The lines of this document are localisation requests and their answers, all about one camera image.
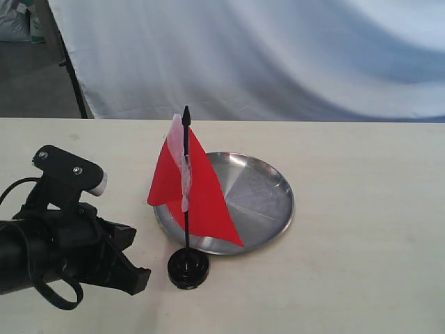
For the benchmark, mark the green white bag in background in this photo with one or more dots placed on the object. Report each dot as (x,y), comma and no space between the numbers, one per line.
(36,32)

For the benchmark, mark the white backdrop cloth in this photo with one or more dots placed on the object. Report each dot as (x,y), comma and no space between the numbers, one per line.
(258,60)

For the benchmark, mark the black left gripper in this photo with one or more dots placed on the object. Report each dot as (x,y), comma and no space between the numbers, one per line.
(82,245)

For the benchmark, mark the black backdrop stand pole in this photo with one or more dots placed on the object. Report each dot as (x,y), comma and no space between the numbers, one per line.
(66,62)

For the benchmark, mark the round steel plate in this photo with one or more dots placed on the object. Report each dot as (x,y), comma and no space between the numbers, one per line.
(259,199)

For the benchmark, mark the white sack in background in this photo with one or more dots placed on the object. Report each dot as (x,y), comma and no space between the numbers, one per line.
(15,26)

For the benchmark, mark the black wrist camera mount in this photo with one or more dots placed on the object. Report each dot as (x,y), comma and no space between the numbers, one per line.
(65,177)

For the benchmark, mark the black round flag base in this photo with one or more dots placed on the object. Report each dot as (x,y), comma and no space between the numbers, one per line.
(188,268)

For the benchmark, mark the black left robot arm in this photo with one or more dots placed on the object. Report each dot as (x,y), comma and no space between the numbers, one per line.
(15,257)

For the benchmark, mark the red flag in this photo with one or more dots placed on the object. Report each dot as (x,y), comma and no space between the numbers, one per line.
(184,180)

